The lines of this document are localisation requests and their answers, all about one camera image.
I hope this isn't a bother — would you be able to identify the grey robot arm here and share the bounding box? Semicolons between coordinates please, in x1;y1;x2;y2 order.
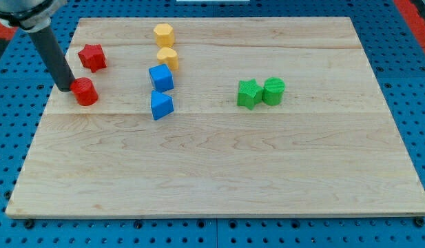
0;0;68;32

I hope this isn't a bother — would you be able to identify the light wooden board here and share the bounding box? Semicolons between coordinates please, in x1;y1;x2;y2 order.
6;17;425;219

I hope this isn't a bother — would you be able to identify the green star block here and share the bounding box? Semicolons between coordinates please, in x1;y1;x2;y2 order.
237;79;264;110

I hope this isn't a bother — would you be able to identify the blue triangle block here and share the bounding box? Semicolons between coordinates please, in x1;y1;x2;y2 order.
151;90;174;121

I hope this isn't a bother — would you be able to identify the blue cube block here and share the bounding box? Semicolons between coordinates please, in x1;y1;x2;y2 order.
148;64;174;92

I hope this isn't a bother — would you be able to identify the green cylinder block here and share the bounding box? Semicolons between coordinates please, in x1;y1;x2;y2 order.
262;77;285;105

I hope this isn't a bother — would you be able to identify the yellow heart block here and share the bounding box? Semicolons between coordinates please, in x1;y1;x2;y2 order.
156;48;179;70

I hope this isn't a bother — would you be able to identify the yellow hexagon block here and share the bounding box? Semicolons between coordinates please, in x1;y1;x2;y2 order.
153;23;175;48

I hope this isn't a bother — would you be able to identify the red cylinder block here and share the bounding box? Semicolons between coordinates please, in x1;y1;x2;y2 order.
70;77;99;106

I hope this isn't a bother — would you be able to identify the red star block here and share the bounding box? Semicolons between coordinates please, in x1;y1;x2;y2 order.
78;44;107;73

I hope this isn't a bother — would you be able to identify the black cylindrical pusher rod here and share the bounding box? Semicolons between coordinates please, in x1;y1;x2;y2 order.
29;26;75;92

